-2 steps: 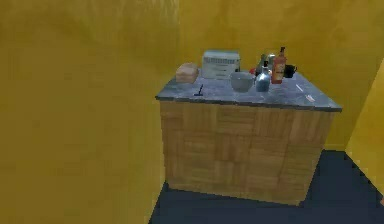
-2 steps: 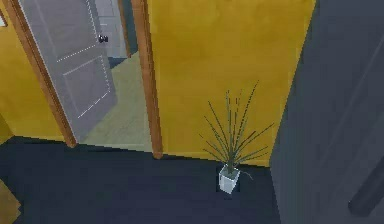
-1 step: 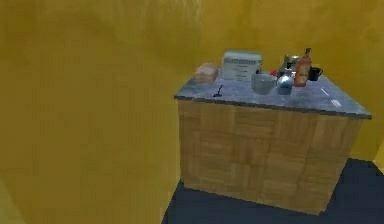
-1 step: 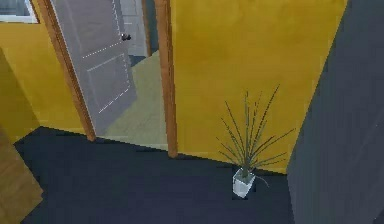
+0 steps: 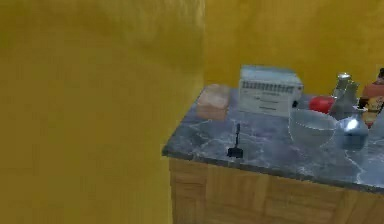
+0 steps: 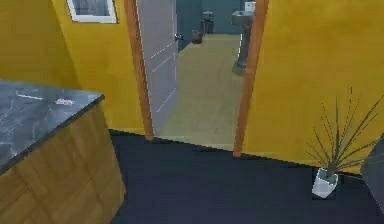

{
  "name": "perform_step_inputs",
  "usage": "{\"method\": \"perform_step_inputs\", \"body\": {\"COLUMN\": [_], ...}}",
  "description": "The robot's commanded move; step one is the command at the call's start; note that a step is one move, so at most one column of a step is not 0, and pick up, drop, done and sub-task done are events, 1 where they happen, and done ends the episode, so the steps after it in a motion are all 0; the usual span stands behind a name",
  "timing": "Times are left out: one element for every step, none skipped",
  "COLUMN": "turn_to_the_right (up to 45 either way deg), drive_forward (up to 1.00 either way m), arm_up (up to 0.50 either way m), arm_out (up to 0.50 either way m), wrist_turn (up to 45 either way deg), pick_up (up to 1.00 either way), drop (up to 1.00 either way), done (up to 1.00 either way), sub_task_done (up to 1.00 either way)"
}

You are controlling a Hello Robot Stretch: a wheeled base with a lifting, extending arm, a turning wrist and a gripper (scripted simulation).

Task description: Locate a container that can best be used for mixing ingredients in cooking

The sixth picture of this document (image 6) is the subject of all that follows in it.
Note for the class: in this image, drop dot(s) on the wooden counter with dark top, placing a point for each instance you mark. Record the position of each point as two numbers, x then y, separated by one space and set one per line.
63 160

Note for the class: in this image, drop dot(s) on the white framed wall picture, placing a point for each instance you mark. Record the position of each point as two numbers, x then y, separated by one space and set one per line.
91 9

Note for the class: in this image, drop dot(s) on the thin white stick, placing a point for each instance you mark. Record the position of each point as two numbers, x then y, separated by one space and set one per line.
30 97

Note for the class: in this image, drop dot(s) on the grey room door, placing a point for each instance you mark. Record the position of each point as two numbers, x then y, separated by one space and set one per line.
160 60

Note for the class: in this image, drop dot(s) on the house plant in white pot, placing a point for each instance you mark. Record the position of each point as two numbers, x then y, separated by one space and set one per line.
333 160

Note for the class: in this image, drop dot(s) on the small pink flat object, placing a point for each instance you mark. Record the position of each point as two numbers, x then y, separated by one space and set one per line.
64 101

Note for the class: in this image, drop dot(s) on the grey pedestal sink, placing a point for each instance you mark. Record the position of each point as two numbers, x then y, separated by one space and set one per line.
245 36

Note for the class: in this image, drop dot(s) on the dark round bin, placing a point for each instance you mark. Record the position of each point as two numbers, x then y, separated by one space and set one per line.
197 37

